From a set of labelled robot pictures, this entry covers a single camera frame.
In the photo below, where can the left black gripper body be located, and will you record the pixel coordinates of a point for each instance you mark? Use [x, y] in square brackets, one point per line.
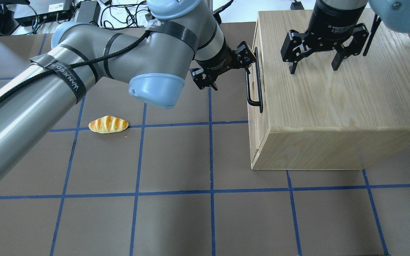
[220, 58]

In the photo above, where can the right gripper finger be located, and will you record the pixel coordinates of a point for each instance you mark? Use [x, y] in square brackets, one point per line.
[297, 46]
[358, 38]

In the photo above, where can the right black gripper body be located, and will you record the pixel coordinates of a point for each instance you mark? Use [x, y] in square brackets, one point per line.
[334, 18]

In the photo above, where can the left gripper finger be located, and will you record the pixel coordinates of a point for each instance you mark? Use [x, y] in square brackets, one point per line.
[202, 79]
[245, 56]

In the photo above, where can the black drawer handle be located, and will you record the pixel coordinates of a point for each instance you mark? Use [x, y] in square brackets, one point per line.
[257, 87]

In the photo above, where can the wooden drawer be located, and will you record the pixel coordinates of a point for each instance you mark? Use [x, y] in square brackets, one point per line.
[253, 114]

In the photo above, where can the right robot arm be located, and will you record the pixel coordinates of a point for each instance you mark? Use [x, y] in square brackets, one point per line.
[395, 14]

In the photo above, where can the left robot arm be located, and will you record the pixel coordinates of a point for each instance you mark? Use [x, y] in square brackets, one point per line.
[155, 66]

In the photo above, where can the wooden drawer cabinet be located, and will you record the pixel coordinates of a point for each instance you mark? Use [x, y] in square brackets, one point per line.
[321, 119]

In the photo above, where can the toy bread loaf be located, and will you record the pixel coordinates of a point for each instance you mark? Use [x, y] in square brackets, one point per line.
[108, 124]

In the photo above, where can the black power adapter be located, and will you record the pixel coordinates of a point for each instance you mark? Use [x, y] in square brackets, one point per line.
[87, 12]

